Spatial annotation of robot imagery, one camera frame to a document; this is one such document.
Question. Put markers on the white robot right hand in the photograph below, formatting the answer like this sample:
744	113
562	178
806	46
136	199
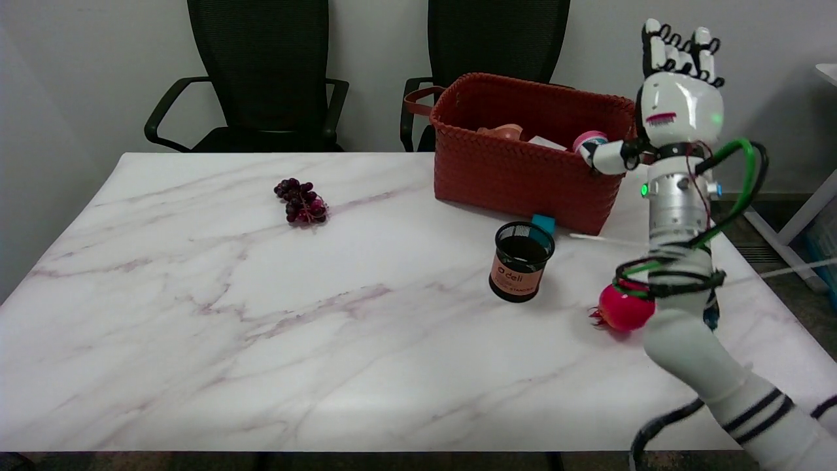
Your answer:
680	108

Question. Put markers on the white desk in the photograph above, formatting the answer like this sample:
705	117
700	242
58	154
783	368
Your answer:
794	229

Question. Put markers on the small blue block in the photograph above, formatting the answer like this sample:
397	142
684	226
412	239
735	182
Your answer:
544	223

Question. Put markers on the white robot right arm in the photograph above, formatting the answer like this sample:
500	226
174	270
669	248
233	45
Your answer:
677	203

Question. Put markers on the blue storage bin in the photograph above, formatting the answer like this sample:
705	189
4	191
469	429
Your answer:
825	252

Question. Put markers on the black mesh office chair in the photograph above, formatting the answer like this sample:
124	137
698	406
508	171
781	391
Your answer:
265	65
497	39

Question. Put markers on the purple grape bunch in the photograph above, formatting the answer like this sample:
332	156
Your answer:
303	203

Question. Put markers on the pink teal can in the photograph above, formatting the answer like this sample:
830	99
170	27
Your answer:
588	139

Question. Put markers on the black mesh pen cup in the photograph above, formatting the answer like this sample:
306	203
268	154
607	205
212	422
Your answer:
516	278

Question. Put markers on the pink round ball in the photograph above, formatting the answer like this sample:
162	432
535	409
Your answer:
621	311

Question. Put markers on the pink white small box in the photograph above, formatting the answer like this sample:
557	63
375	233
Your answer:
546	142

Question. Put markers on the brown woven storage basket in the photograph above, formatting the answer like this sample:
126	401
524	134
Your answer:
510	176

